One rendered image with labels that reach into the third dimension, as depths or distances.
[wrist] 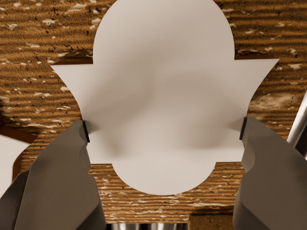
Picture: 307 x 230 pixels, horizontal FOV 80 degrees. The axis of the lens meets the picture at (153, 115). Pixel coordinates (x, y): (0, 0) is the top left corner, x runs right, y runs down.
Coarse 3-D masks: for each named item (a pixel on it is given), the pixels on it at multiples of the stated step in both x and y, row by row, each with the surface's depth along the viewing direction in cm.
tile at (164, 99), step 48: (144, 0) 9; (192, 0) 9; (96, 48) 10; (144, 48) 10; (192, 48) 10; (96, 96) 11; (144, 96) 11; (192, 96) 11; (240, 96) 11; (96, 144) 13; (144, 144) 13; (192, 144) 13; (240, 144) 13; (144, 192) 15
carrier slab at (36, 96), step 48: (0, 0) 10; (48, 0) 10; (96, 0) 10; (240, 0) 10; (288, 0) 10; (0, 48) 11; (48, 48) 11; (240, 48) 11; (288, 48) 11; (0, 96) 12; (48, 96) 12; (288, 96) 12; (48, 144) 14; (192, 192) 17
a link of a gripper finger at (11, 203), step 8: (16, 176) 8; (24, 176) 8; (16, 184) 7; (24, 184) 7; (8, 192) 7; (16, 192) 7; (0, 200) 7; (8, 200) 7; (16, 200) 7; (0, 208) 6; (8, 208) 6; (16, 208) 6; (0, 216) 6; (8, 216) 6; (16, 216) 6; (0, 224) 6; (8, 224) 6
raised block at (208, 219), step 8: (192, 216) 18; (200, 216) 18; (208, 216) 18; (216, 216) 18; (224, 216) 18; (232, 216) 18; (192, 224) 17; (200, 224) 17; (208, 224) 17; (216, 224) 17; (224, 224) 17; (232, 224) 17
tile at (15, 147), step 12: (0, 120) 13; (0, 132) 13; (12, 132) 13; (24, 132) 14; (0, 144) 13; (12, 144) 13; (24, 144) 13; (0, 156) 14; (12, 156) 14; (0, 168) 14; (12, 168) 14; (0, 180) 15; (12, 180) 15; (0, 192) 16
